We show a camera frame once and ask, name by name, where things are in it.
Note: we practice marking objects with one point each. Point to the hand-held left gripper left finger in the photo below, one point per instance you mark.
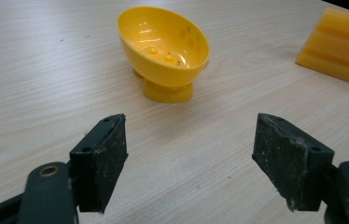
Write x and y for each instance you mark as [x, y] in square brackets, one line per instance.
[99, 168]

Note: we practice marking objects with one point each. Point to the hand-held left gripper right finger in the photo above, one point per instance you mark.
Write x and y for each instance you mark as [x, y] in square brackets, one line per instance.
[290, 161]

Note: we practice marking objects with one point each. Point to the yellow plastic footed bowl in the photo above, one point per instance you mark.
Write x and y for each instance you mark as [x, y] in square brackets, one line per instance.
[163, 49]

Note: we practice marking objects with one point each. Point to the yellow ridged block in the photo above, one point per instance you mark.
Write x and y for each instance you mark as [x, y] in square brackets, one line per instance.
[339, 46]

